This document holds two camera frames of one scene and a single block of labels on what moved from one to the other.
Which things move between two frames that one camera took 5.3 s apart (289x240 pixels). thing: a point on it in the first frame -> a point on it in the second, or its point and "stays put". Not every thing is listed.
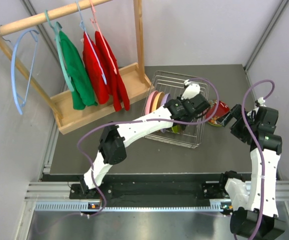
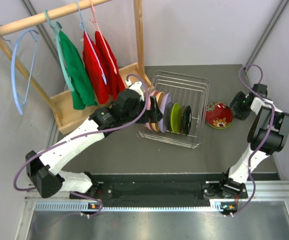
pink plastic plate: (152, 96) stays put
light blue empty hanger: (17, 97) stays put
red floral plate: (216, 109) stays put
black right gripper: (235, 112) -> (239, 115)
